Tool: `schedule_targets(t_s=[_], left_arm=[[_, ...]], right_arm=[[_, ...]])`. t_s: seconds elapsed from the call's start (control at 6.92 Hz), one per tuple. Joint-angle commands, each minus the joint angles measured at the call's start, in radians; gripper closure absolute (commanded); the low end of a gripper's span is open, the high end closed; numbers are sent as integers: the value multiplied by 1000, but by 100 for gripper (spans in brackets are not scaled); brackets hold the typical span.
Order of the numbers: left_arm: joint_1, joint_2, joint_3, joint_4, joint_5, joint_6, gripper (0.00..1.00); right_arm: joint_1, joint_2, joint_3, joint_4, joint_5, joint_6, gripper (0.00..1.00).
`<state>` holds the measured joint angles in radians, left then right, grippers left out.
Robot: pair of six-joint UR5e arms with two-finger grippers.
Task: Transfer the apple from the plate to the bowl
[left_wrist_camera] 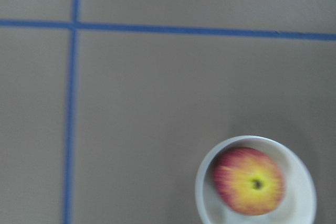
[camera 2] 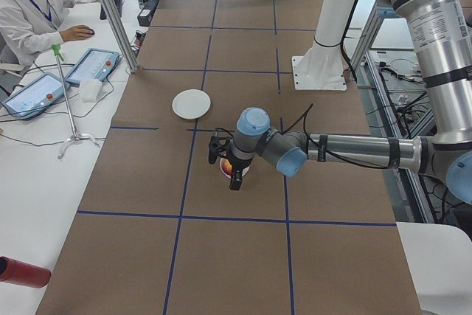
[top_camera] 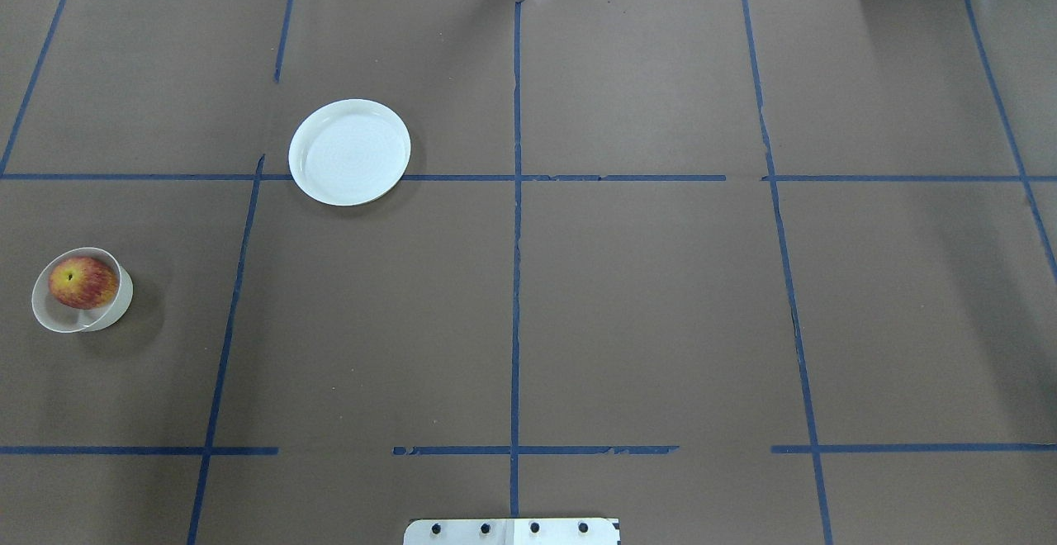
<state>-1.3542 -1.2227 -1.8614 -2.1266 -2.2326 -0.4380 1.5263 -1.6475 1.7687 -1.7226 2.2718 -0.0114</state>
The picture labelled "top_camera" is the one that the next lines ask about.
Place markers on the white bowl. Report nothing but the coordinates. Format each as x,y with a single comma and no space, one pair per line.
56,317

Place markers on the white round plate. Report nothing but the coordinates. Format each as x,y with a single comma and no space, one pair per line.
349,152

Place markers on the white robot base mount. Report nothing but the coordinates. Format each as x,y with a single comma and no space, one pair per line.
560,530

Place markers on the red yellow apple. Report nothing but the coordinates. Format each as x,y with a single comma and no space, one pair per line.
83,283

